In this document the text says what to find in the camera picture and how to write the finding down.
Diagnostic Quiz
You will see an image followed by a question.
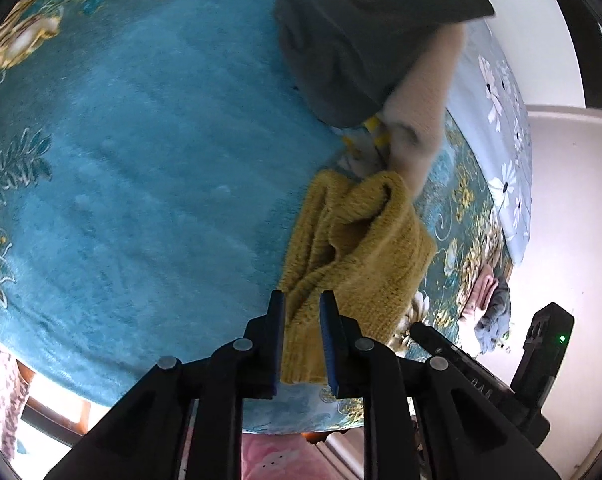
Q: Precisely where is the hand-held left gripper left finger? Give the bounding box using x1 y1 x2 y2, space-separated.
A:
44 289 287 480

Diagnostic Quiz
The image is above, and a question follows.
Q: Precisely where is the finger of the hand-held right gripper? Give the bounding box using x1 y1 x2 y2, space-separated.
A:
410 321 474 368

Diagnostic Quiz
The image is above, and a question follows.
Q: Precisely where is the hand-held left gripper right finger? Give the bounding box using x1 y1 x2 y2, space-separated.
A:
319 290 570 480

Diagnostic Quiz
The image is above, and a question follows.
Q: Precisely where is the yellow knit sweater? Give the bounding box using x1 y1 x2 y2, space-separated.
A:
279 170 438 387

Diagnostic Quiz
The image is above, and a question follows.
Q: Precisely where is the grey blue cloth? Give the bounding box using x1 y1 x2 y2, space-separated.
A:
473 274 512 355

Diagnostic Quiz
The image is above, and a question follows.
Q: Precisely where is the pink printed fabric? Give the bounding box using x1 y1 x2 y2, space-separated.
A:
241 432 334 480

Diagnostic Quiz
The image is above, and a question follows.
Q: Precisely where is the white yellow patterned garment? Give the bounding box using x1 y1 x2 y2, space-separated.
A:
337 114 396 179

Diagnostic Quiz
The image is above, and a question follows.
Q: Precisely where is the light blue floral bedsheet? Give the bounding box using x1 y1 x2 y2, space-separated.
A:
445 22 534 267

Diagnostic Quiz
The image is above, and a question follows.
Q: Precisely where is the teal floral blanket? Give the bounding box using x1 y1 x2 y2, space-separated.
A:
0 0 512 436

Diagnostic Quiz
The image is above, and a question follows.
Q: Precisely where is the pink floral patterned cloth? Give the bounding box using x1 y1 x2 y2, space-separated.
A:
0 332 33 461

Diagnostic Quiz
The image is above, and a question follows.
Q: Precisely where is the dark grey garment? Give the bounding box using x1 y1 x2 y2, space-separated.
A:
212 0 496 129

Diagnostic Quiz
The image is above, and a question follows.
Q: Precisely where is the dark wooden bed frame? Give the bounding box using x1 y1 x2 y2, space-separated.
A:
20 365 93 436

